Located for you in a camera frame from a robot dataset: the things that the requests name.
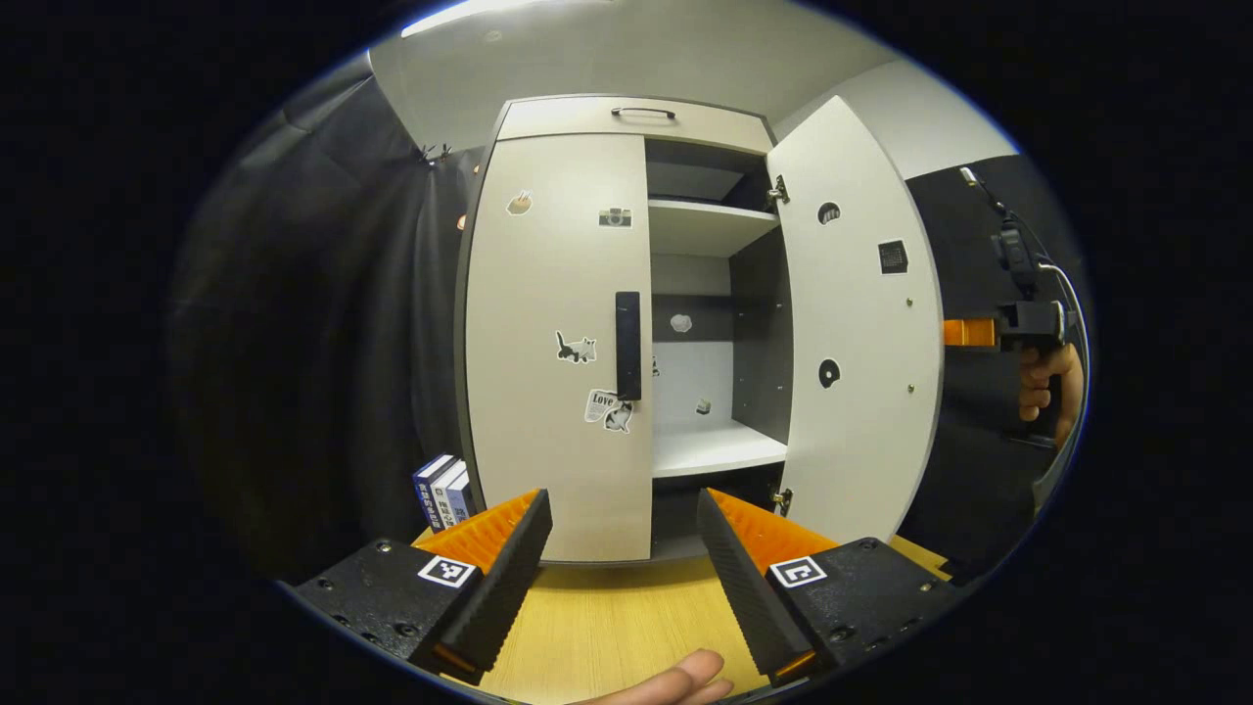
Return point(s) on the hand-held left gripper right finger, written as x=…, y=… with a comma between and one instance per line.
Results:
x=744, y=583

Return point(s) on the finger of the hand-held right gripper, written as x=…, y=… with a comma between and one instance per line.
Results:
x=969, y=333

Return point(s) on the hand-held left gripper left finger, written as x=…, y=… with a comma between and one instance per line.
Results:
x=509, y=573

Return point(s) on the beige cabinet door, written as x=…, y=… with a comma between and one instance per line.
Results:
x=861, y=323
x=548, y=294

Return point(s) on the beige double-door shoe cabinet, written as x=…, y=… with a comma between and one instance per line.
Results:
x=715, y=446

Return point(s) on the light blue book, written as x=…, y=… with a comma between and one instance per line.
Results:
x=462, y=499

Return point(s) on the black backdrop cloth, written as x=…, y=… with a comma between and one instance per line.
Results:
x=323, y=323

